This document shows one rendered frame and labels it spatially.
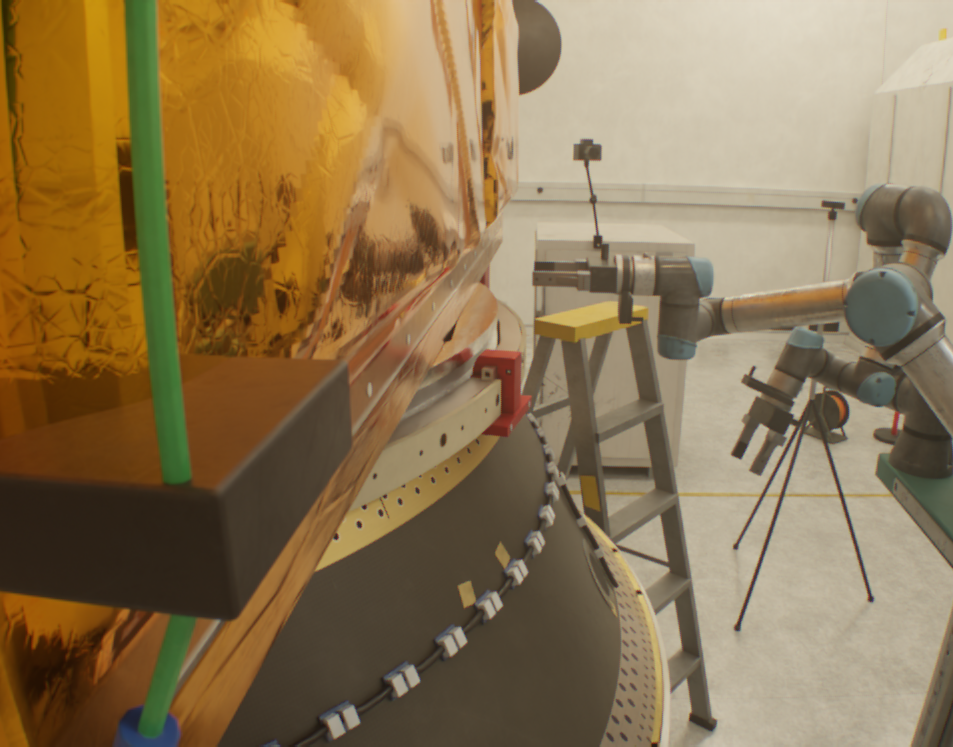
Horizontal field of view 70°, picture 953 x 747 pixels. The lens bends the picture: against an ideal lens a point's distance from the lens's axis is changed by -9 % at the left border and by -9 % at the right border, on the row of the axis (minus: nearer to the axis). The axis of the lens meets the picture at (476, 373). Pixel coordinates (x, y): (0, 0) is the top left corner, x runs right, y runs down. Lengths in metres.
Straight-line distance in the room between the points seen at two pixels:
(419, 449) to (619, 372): 3.83
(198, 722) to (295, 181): 0.21
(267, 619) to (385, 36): 0.29
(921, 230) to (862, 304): 0.51
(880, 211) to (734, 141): 6.87
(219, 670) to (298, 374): 0.16
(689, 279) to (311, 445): 1.23
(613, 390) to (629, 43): 4.80
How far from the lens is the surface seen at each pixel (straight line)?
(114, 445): 0.18
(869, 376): 1.69
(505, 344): 1.11
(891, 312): 1.23
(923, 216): 1.73
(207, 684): 0.33
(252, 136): 0.25
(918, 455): 1.86
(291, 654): 0.73
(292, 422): 0.18
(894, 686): 3.44
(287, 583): 0.40
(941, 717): 2.17
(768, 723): 3.08
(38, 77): 0.19
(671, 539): 2.62
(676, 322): 1.41
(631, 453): 4.74
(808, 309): 1.44
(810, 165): 8.90
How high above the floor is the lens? 1.99
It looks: 16 degrees down
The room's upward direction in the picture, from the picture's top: straight up
